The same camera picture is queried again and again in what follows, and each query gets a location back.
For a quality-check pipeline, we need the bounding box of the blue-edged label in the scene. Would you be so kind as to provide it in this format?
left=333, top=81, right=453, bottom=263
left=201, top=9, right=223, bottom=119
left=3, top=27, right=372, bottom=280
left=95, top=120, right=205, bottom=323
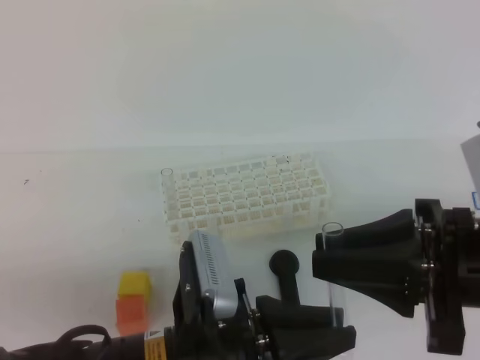
left=471, top=191, right=480, bottom=211

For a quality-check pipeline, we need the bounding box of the glass test tube in rack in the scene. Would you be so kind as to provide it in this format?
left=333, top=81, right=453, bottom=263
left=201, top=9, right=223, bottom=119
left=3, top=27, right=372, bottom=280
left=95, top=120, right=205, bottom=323
left=160, top=168, right=176, bottom=210

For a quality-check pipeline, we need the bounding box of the clear glass test tube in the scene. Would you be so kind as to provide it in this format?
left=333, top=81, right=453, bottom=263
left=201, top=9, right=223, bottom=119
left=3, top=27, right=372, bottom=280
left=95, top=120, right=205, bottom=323
left=322, top=221, right=345, bottom=328

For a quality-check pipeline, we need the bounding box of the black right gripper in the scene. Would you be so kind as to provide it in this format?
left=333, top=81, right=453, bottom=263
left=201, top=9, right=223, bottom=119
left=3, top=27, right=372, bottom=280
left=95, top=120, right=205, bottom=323
left=312, top=199, right=479, bottom=353

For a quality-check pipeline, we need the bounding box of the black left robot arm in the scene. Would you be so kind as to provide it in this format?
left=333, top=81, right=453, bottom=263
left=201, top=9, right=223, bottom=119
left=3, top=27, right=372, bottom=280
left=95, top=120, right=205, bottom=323
left=1, top=241, right=356, bottom=359

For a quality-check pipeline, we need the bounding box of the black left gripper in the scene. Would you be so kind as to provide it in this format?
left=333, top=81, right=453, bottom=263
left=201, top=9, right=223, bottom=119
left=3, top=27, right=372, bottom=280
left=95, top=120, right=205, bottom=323
left=164, top=241, right=356, bottom=359

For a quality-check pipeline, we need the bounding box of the black spoon-shaped tool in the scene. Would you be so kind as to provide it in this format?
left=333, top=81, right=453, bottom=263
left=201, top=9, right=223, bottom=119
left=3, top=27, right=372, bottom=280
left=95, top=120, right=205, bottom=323
left=269, top=250, right=300, bottom=306

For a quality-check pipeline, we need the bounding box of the orange cube block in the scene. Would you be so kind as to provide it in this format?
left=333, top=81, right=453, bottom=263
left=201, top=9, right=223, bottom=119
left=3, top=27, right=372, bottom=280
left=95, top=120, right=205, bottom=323
left=115, top=295, right=149, bottom=336

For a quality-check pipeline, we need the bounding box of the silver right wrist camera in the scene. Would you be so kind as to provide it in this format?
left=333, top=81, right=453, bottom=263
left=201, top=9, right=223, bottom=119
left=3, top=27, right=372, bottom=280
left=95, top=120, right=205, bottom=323
left=460, top=134, right=480, bottom=192

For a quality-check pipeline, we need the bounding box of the white test tube rack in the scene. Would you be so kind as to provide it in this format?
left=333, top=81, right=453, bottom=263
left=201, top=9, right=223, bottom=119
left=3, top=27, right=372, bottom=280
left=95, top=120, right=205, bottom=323
left=160, top=153, right=332, bottom=242

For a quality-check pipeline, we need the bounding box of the yellow cube block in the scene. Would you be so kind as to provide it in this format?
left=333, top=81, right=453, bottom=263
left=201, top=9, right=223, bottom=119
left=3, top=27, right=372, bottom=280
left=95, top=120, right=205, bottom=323
left=117, top=271, right=152, bottom=301

